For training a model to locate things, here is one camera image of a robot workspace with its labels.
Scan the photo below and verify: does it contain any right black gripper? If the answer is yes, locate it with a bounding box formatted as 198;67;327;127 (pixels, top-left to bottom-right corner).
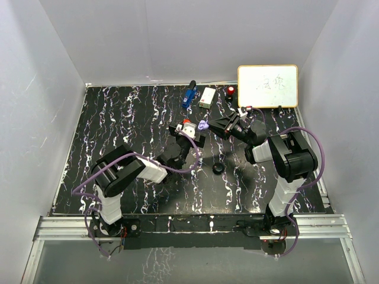
207;112;253;146

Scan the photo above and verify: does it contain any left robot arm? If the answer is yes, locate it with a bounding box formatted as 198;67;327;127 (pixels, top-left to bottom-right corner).
91;120;205;236

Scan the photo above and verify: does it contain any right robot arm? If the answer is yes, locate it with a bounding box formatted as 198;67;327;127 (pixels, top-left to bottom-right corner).
206;112;318;235

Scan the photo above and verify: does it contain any white rectangular box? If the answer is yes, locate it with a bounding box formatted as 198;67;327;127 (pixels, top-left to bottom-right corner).
199;87;216;109

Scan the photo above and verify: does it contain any red emergency stop button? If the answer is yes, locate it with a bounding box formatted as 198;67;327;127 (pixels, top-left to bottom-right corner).
226;86;235;101

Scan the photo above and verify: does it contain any blue black stapler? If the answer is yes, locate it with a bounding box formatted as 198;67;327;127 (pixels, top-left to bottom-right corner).
182;80;197;108

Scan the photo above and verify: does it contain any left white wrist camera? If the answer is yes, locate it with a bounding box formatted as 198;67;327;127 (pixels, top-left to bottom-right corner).
175;121;197;140

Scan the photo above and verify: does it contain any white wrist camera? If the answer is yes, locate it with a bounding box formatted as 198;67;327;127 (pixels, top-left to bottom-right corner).
237;106;252;121
175;121;197;140

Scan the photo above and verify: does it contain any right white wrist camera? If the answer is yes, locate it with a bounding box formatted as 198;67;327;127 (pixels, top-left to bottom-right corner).
237;106;252;121

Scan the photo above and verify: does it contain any white whiteboard wooden frame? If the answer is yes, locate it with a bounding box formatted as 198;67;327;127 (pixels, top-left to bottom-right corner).
237;64;298;108

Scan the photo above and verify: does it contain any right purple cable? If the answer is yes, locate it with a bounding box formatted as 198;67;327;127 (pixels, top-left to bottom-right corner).
245;106;325;261

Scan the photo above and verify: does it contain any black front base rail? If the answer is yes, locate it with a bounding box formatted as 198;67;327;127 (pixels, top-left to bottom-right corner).
88;213;300;251

